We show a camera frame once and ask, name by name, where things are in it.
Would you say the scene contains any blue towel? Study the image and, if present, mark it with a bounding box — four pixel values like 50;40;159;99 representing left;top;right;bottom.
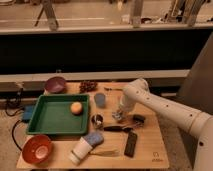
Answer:
83;132;104;147

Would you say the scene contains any small metal cup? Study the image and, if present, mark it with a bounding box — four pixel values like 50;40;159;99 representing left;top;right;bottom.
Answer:
91;114;103;129

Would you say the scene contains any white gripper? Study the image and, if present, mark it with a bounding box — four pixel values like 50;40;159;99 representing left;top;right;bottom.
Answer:
112;94;136;122

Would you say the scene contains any black-handled utensil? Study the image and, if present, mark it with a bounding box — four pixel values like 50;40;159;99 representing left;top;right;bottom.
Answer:
103;125;133;133

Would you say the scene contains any green plastic tray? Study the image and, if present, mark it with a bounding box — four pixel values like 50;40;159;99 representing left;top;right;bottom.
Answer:
27;94;89;136

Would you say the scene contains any red bowl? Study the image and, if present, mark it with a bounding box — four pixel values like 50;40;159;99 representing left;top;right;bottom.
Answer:
22;135;53;164

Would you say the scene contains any orange fruit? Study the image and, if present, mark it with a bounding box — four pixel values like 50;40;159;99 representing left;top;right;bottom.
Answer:
70;102;83;115

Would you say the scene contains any black remote control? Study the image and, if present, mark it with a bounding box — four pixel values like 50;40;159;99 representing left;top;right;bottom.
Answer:
124;132;138;157

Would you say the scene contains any blue-grey plastic cup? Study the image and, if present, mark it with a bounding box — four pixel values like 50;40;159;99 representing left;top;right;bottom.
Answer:
94;93;106;108

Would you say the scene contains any black cable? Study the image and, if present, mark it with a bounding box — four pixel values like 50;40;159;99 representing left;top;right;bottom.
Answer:
3;87;28;152

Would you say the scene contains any bunch of dark grapes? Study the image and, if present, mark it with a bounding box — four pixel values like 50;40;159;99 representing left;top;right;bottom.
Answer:
79;81;97;93

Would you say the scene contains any white paper cup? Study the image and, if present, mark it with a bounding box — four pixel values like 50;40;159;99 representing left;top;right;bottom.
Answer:
69;138;92;165

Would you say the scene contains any purple bowl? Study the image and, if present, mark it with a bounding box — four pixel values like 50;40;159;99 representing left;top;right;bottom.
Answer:
44;76;66;93

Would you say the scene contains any small black block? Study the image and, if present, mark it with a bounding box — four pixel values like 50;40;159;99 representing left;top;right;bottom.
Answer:
133;114;146;123

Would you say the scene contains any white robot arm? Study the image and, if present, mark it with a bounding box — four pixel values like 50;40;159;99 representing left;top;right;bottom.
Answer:
119;78;213;171

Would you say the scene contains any blue power box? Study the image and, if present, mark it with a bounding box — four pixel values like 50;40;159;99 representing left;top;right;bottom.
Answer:
22;105;34;123

